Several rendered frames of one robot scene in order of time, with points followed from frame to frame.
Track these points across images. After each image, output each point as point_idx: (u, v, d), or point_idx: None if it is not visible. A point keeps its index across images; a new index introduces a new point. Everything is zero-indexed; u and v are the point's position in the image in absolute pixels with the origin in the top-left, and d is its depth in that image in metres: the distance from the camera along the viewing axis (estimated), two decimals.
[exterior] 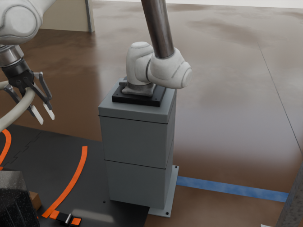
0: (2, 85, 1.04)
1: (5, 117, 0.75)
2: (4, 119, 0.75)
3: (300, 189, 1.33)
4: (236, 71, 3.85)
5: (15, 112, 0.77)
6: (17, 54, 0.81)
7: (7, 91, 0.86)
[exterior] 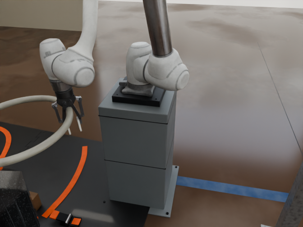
0: (35, 98, 1.29)
1: (61, 129, 1.04)
2: (61, 130, 1.04)
3: (300, 189, 1.33)
4: (236, 71, 3.85)
5: (67, 125, 1.07)
6: None
7: (54, 107, 1.15)
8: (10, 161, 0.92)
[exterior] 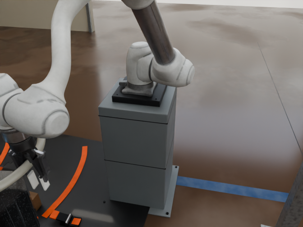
0: None
1: (22, 168, 0.86)
2: (21, 169, 0.86)
3: (300, 189, 1.33)
4: (236, 71, 3.85)
5: (30, 163, 0.89)
6: (21, 137, 0.80)
7: (10, 155, 0.89)
8: None
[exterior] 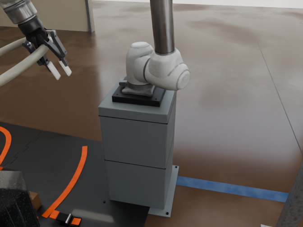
0: (16, 43, 1.18)
1: (38, 49, 0.91)
2: (38, 50, 0.91)
3: (300, 189, 1.33)
4: (236, 71, 3.85)
5: (44, 46, 0.93)
6: (28, 12, 0.85)
7: (25, 46, 0.94)
8: None
